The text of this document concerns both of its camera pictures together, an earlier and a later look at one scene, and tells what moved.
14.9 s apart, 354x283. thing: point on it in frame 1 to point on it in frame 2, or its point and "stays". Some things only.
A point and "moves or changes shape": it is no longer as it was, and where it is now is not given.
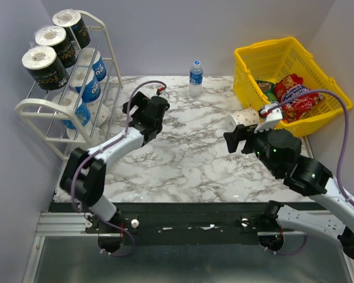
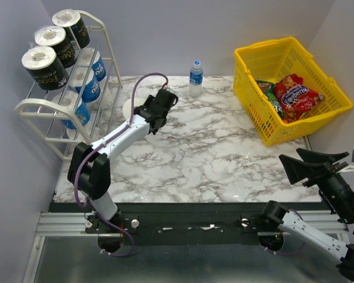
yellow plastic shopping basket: (272, 60) stays
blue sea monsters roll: (90, 57) stays
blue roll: (88, 88) stays
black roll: (56, 38) stays
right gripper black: (241, 132) to (296, 169)
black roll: (71, 18) stays
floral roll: (102, 114) to (107, 101)
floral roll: (246, 117) moves or changes shape
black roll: (45, 68) stays
